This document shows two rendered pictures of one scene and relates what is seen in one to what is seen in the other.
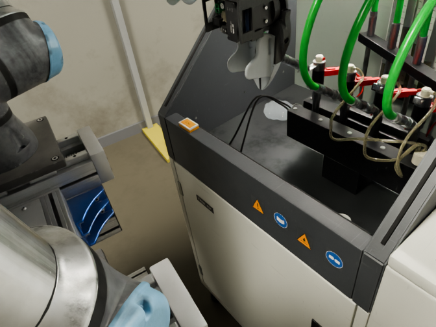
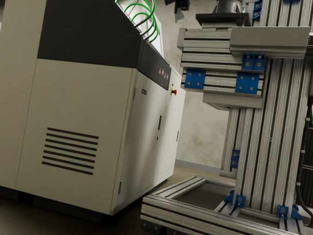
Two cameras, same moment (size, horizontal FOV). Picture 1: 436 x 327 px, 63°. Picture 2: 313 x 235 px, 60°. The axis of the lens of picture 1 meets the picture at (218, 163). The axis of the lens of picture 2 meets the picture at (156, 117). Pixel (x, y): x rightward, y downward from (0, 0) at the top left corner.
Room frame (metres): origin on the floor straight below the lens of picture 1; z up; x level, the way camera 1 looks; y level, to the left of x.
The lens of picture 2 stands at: (1.64, 1.24, 0.54)
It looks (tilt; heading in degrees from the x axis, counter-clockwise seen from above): 1 degrees up; 230
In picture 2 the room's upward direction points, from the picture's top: 9 degrees clockwise
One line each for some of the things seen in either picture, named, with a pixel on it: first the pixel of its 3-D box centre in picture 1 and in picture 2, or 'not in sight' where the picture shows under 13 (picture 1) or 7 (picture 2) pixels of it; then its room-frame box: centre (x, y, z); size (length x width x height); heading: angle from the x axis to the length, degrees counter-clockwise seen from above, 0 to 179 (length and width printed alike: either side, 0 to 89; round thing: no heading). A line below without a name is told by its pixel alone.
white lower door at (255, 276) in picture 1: (252, 287); (146, 137); (0.61, -0.05, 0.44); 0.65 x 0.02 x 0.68; 34
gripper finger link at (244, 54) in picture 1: (244, 61); (179, 15); (0.49, -0.06, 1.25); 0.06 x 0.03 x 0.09; 124
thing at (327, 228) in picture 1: (248, 188); (154, 68); (0.62, -0.06, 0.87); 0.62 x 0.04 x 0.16; 34
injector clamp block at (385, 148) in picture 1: (353, 152); not in sight; (0.65, -0.33, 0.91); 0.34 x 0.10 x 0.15; 34
